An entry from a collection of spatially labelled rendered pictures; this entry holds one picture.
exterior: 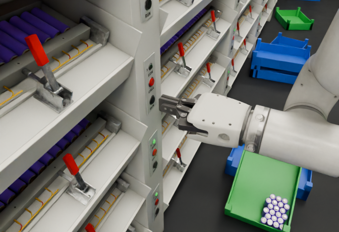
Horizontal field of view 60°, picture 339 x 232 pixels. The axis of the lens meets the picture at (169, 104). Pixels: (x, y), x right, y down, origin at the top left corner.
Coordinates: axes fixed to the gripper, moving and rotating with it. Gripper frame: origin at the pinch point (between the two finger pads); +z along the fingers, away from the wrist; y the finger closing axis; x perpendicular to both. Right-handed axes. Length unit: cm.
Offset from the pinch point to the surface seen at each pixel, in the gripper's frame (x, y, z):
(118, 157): -6.8, -10.9, 5.7
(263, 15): -45, 186, 8
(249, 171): -49, 34, -16
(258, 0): -19, 135, 6
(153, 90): 1.9, 0.9, 3.9
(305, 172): -55, 49, -36
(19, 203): -2.2, -28.1, 11.1
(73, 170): -0.2, -21.1, 6.5
